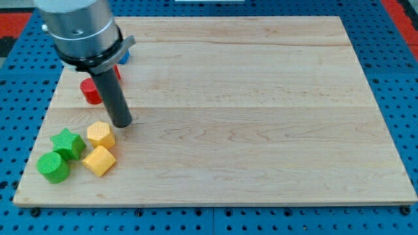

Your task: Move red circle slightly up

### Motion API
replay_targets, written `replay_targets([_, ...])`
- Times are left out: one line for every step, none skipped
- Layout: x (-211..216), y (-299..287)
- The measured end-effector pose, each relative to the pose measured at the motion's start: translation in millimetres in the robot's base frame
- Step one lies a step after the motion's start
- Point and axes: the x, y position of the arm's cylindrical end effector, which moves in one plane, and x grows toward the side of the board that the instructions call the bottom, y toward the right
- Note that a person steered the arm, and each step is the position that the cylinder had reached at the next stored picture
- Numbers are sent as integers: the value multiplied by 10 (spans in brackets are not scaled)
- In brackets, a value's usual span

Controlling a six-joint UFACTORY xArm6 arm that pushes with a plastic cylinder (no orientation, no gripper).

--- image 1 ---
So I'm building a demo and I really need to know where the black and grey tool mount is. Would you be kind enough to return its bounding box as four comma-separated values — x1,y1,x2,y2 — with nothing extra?
55,28,136,74

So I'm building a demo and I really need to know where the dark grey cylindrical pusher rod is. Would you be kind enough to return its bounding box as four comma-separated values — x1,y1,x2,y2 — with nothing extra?
91,69,132,128

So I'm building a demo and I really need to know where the red cylinder block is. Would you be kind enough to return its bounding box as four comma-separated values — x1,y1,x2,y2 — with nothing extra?
80,77,103,104

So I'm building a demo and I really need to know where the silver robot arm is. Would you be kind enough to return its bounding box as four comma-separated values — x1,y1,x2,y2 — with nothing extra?
34,0,135,128

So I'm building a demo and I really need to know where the red block behind rod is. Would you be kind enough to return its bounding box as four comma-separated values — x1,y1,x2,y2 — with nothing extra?
114,65,121,80

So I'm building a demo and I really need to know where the blue block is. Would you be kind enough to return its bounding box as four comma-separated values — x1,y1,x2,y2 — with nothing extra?
118,51,130,65

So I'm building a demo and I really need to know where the yellow hexagon block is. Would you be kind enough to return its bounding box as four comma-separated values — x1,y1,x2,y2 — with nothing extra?
87,121,116,149

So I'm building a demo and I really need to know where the green star block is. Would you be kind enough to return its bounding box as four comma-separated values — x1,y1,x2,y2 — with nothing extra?
50,128,86,161

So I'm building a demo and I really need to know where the yellow square block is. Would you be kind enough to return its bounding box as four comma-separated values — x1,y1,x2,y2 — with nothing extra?
82,146,116,177

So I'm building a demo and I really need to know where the green cylinder block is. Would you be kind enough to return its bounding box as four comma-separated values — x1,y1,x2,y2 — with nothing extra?
36,152,70,183

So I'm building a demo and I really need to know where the light wooden board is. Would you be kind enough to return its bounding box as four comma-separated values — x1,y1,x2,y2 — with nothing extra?
14,16,417,208

